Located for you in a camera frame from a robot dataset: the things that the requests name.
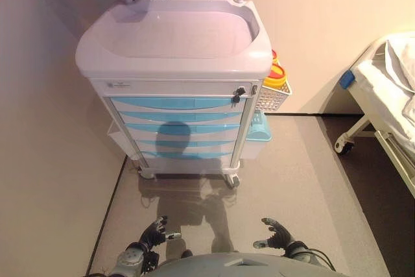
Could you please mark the white hospital bed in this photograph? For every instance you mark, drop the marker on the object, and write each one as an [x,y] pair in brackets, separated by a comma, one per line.
[379,95]

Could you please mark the white bed blanket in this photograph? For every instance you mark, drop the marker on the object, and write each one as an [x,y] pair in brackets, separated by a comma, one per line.
[402,63]

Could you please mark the white medical cart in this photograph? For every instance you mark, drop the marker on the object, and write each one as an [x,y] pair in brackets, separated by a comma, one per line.
[168,59]

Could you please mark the white bin blue lid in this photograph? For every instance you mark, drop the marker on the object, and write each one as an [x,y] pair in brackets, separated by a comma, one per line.
[259,132]

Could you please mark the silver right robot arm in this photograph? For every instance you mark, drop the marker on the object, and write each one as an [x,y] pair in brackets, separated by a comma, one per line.
[306,256]

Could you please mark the cart caster wheel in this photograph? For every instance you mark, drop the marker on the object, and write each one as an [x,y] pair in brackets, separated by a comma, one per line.
[234,180]

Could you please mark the black cart keys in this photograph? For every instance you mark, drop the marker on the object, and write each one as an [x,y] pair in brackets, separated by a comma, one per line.
[239,92]

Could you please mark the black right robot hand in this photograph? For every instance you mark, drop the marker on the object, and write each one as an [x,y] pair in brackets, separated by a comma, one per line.
[280,238]

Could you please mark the white side bin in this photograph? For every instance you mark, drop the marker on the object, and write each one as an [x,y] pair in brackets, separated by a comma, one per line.
[116,137]

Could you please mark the metal cart latch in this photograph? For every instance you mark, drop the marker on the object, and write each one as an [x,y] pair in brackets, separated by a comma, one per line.
[254,90]

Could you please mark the white perforated basket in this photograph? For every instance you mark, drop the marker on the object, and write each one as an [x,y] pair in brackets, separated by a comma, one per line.
[272,98]

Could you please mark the blue bed clip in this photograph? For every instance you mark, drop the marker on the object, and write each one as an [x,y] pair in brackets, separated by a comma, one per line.
[347,79]

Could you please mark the shallow drawer blue front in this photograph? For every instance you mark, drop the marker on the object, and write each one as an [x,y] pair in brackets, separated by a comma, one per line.
[144,144]
[155,103]
[149,154]
[146,117]

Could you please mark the yellow sharps container red lid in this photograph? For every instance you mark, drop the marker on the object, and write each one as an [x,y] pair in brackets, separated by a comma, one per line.
[275,56]
[275,76]

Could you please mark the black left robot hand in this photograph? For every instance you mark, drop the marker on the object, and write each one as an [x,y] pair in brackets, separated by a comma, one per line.
[154,236]

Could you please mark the bed caster wheel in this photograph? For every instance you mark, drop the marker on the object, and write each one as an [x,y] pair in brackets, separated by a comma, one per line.
[345,147]

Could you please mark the grey robot torso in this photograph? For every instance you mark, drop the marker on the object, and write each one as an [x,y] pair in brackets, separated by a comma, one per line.
[233,267]

